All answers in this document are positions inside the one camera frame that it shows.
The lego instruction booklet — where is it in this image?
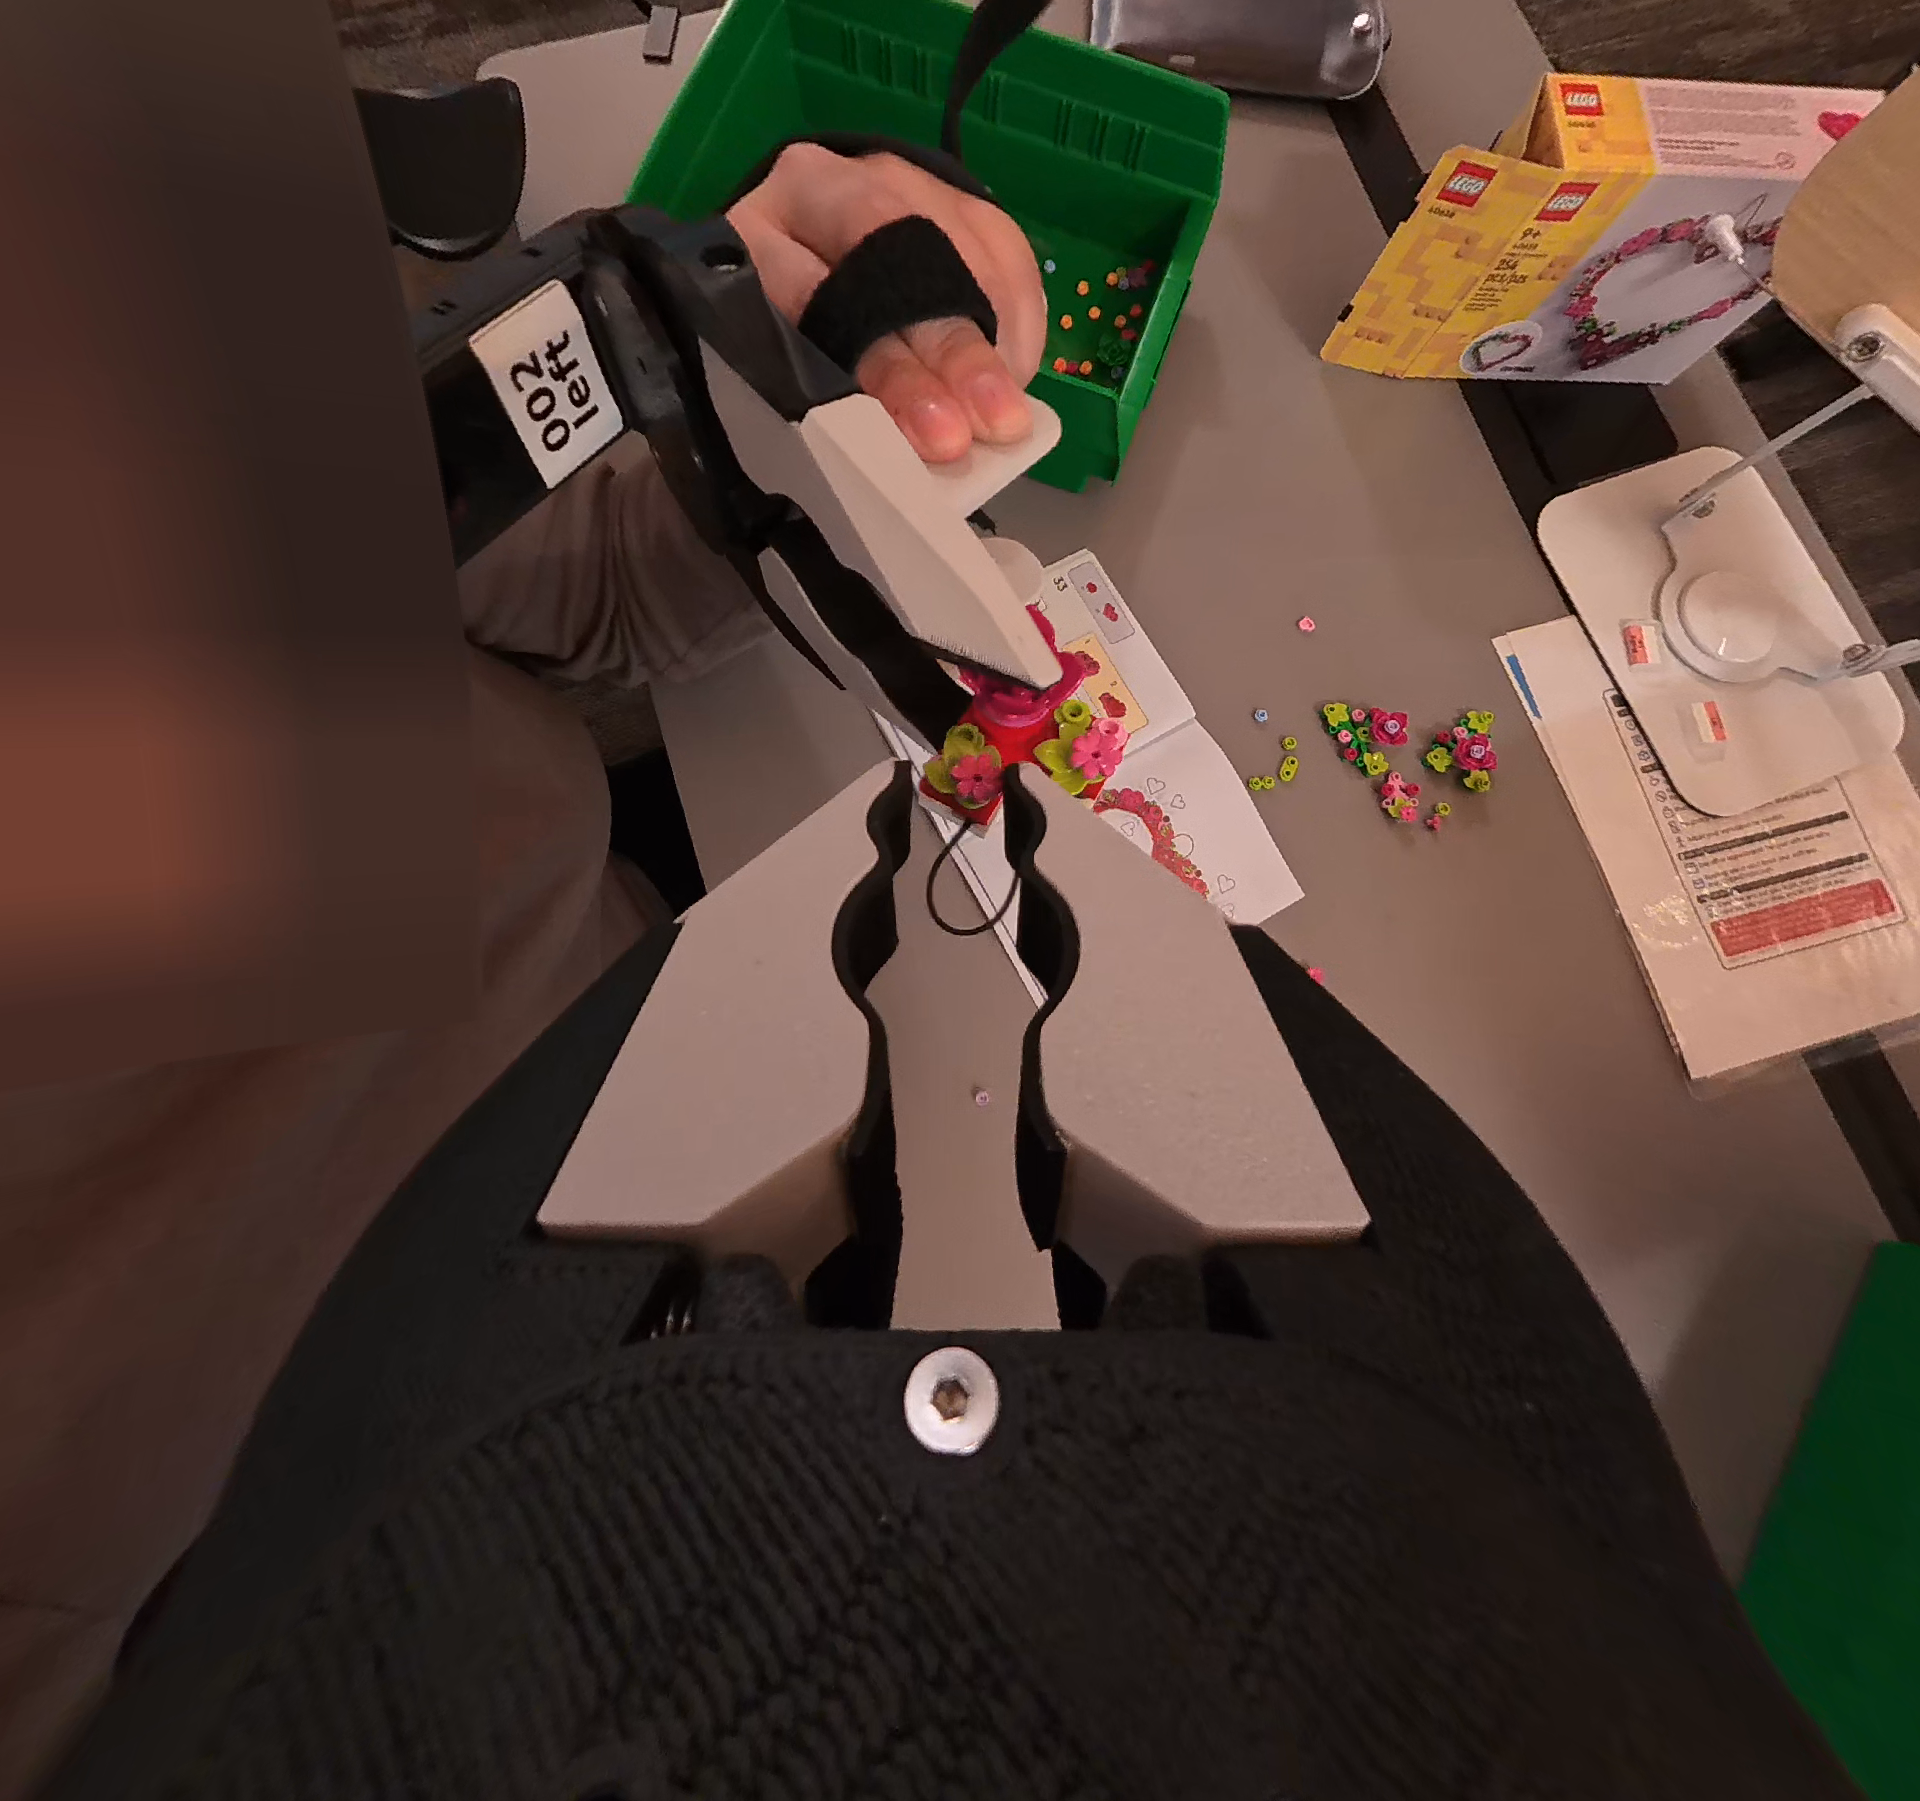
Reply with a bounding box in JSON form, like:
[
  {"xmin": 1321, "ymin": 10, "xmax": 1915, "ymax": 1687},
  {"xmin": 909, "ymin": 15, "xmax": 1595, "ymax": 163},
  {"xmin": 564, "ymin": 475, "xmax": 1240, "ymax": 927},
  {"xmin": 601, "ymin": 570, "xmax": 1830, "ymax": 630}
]
[{"xmin": 870, "ymin": 548, "xmax": 1307, "ymax": 929}]

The pile of loose lego studs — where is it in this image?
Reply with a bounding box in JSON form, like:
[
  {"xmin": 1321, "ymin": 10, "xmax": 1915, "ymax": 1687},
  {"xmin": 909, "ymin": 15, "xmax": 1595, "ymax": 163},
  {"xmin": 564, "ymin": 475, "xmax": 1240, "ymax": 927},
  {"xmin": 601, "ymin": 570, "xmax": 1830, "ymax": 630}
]
[{"xmin": 1040, "ymin": 257, "xmax": 1164, "ymax": 384}]

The person's left hand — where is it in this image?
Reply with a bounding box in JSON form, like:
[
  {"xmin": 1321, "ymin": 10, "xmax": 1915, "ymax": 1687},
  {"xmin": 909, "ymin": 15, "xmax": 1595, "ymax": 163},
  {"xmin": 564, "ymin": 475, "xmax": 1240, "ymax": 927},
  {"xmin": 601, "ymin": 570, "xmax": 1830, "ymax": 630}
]
[{"xmin": 723, "ymin": 143, "xmax": 1052, "ymax": 467}]

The light wooden panel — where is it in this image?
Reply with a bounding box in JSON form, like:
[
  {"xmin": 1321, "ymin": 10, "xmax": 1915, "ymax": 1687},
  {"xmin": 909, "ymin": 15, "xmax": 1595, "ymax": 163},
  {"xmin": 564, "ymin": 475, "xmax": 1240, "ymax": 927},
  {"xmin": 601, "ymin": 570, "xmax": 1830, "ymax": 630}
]
[{"xmin": 1774, "ymin": 107, "xmax": 1920, "ymax": 333}]

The green plastic bin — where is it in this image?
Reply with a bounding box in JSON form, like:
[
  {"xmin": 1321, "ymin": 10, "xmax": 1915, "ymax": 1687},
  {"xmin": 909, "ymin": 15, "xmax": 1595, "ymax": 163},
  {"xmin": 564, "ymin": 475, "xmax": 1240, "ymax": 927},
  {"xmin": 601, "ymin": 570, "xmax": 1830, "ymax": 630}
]
[
  {"xmin": 1738, "ymin": 1238, "xmax": 1920, "ymax": 1801},
  {"xmin": 622, "ymin": 0, "xmax": 1232, "ymax": 494}
]

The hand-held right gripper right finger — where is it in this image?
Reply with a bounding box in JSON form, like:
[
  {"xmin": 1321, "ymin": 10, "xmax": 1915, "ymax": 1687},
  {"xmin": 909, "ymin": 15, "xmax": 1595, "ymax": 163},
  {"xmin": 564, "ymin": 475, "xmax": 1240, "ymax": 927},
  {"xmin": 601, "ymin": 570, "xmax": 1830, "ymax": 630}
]
[{"xmin": 1005, "ymin": 766, "xmax": 1374, "ymax": 1261}]

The paper sheet in plastic sleeve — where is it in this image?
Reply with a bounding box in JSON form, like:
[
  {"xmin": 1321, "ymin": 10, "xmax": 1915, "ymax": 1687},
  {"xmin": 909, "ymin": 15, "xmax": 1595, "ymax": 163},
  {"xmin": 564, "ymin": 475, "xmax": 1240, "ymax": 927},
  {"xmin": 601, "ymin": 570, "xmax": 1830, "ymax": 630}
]
[{"xmin": 1493, "ymin": 618, "xmax": 1920, "ymax": 1082}]

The lego heart pendant with cord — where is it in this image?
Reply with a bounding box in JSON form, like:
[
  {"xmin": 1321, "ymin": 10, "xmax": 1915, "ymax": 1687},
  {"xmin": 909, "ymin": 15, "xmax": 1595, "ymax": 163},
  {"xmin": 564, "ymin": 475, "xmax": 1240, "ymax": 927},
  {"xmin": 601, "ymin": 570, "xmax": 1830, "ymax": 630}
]
[{"xmin": 918, "ymin": 601, "xmax": 1135, "ymax": 942}]

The black chair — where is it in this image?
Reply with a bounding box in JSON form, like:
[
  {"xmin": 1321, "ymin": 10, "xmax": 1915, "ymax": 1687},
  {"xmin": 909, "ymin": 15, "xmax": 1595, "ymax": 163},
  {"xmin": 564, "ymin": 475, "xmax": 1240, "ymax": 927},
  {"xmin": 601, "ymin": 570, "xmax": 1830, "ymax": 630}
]
[{"xmin": 352, "ymin": 77, "xmax": 531, "ymax": 258}]

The white stand base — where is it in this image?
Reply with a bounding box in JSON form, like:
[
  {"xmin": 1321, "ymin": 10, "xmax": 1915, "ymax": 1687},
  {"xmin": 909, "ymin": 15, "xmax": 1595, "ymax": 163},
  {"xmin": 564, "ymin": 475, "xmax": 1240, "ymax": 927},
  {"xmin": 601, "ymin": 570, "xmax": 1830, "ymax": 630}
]
[{"xmin": 1537, "ymin": 306, "xmax": 1920, "ymax": 820}]

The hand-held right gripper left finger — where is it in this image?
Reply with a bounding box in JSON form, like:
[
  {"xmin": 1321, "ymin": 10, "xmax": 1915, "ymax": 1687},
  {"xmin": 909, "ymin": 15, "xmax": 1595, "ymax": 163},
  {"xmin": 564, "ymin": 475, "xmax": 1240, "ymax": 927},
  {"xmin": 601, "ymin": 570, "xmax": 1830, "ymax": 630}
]
[{"xmin": 534, "ymin": 761, "xmax": 916, "ymax": 1250}]

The yellow lego box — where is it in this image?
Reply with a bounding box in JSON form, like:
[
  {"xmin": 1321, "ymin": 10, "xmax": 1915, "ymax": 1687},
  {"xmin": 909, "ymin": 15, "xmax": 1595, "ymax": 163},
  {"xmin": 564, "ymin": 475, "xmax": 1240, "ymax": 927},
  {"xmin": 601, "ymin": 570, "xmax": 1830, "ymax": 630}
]
[{"xmin": 1319, "ymin": 73, "xmax": 1890, "ymax": 384}]

